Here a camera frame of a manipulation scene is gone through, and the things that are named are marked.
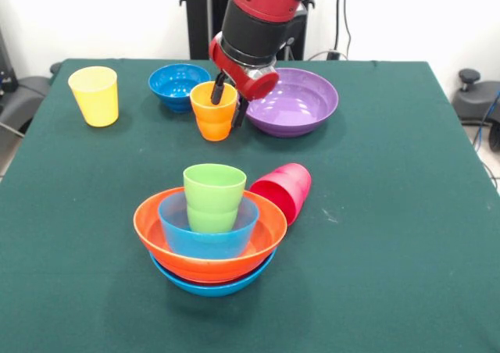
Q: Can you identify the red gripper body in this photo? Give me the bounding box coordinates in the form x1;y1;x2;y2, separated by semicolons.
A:
208;32;280;102

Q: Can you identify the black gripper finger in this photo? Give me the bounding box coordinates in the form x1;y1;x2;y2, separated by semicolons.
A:
230;96;250;129
210;71;226;105

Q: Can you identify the orange plastic cup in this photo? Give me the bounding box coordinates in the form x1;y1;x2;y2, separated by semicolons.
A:
189;80;239;142

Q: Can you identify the green plastic cup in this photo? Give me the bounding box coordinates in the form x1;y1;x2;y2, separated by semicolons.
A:
182;163;248;234

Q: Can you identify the pink plastic cup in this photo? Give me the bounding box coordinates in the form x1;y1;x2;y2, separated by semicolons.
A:
248;162;313;227

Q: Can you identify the small light blue bowl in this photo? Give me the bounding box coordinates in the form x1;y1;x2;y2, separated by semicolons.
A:
157;193;260;261

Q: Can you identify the wide orange-red bowl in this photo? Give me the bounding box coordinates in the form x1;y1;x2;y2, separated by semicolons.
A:
133;187;288;283

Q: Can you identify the small orange-red bowl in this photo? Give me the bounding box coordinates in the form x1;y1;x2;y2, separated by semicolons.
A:
155;257;274;287

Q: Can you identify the large light blue bowl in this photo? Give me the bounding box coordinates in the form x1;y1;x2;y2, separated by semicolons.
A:
148;247;278;298

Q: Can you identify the purple plastic bowl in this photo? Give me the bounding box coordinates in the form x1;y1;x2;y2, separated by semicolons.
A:
245;67;339;138

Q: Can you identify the small dark blue bowl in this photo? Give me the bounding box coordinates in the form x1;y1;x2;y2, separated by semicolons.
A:
148;63;213;114

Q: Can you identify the yellow plastic cup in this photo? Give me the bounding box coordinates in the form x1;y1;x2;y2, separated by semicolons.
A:
67;66;119;128

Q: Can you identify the dark green tablecloth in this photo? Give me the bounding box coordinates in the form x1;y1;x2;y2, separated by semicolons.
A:
0;58;500;353

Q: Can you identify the black equipment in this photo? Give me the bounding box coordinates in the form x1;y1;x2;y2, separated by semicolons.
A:
0;28;19;92

